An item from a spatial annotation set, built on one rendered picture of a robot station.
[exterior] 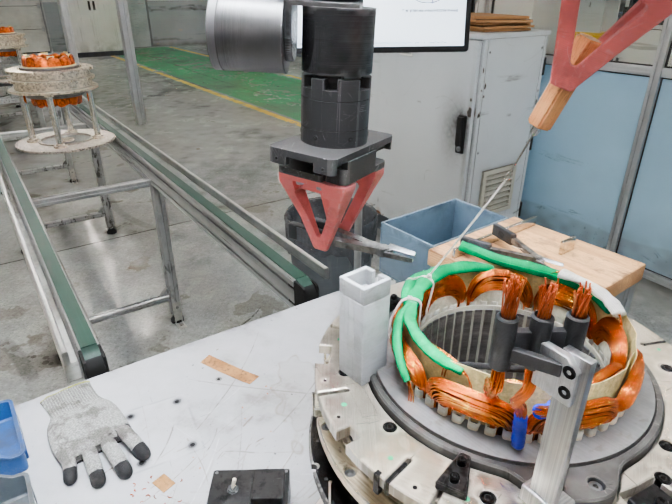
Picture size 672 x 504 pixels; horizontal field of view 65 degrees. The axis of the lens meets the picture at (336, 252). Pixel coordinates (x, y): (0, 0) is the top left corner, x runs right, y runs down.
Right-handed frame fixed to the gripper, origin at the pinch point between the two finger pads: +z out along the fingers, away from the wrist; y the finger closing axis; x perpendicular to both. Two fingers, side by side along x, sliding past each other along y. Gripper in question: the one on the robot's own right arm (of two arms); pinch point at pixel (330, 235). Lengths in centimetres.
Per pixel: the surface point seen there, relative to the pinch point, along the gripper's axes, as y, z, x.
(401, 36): -91, -9, -38
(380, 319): 7.0, 1.8, 9.3
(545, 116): 1.0, -13.9, 16.8
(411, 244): -25.6, 11.8, -2.3
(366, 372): 8.2, 6.3, 9.0
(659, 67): -244, 7, 14
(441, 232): -40.6, 15.8, -3.3
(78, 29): -721, 98, -1124
